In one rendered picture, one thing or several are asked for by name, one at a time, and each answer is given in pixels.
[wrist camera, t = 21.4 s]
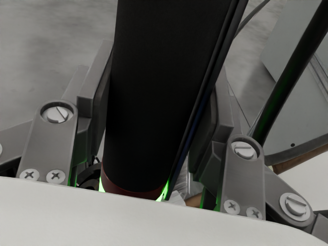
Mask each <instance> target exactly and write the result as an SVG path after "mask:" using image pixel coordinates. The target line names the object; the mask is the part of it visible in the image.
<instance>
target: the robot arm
mask: <svg viewBox="0 0 328 246"><path fill-rule="evenodd" d="M113 46H114V41H111V40H107V39H102V41H101V44H100V46H99V48H98V50H97V52H96V54H95V57H94V59H93V61H92V63H91V65H90V66H86V65H81V64H79V65H78V66H77V68H76V70H75V72H74V74H73V76H72V78H71V80H70V82H69V84H68V86H67V88H66V90H65V92H64V94H63V96H62V98H61V99H52V100H47V101H45V102H42V103H41V104H40V105H39V106H38V107H37V109H36V111H35V115H34V117H33V119H31V120H28V121H25V122H22V123H19V124H16V125H13V126H10V127H7V128H4V129H2V130H0V246H328V218H326V217H325V216H323V215H321V214H320V213H318V214H317V215H315V214H314V213H313V211H312V208H311V206H310V204H309V203H308V202H307V201H306V199H305V198H304V197H302V196H301V195H300V194H299V193H298V192H297V191H295V190H294V189H293V188H292V187H291V186H289V185H288V184H287V183H286V182H285V181H284V180H282V179H281V178H280V177H279V176H278V175H277V174H275V173H274V172H273V171H272V170H271V169H270V168H268V167H267V166H266V165H265V161H264V151H263V148H262V147H261V145H260V144H259V143H258V142H257V141H256V140H254V139H253V138H251V137H249V136H247V135H243V130H242V124H241V119H240V113H239V108H238V103H237V98H236V97H235V96H230V95H229V89H228V83H227V77H226V68H225V65H223V67H222V69H221V71H220V74H219V76H218V79H217V81H216V84H215V86H214V89H213V91H212V94H211V96H210V98H209V101H208V103H207V106H206V108H205V111H204V114H203V116H202V119H201V121H200V124H199V126H198V129H197V131H196V134H195V136H194V139H193V141H192V144H191V146H190V149H189V172H190V173H193V181H195V182H200V183H201V184H202V185H203V186H204V187H203V191H202V197H201V203H200V208H195V207H189V206H184V205H177V204H171V203H165V202H159V201H154V200H148V199H142V198H136V197H130V196H125V195H119V194H113V193H107V192H101V191H95V190H89V189H83V188H77V187H76V180H77V173H78V165H79V164H81V163H83V162H88V163H89V162H90V160H91V157H92V155H94V156H97V154H98V151H99V148H100V144H101V141H102V138H103V134H104V131H105V127H106V117H107V108H108V97H109V87H110V77H111V66H112V57H113Z"/></svg>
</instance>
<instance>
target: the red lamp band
mask: <svg viewBox="0 0 328 246"><path fill-rule="evenodd" d="M169 176H170V174H169ZM168 178H169V177H168ZM168 178H167V180H166V181H165V183H163V184H162V185H161V186H160V187H158V188H156V189H154V190H152V191H148V192H132V191H128V190H124V189H122V188H120V187H118V186H116V185H115V184H113V183H112V182H111V181H110V180H109V179H108V177H107V176H106V174H105V172H104V170H103V162H102V166H101V183H102V187H103V189H104V190H105V192H107V193H113V194H119V195H125V196H130V197H136V198H142V199H148V200H154V201H155V200H157V199H158V198H159V197H160V196H161V195H162V193H163V192H164V189H165V187H166V184H167V181H168Z"/></svg>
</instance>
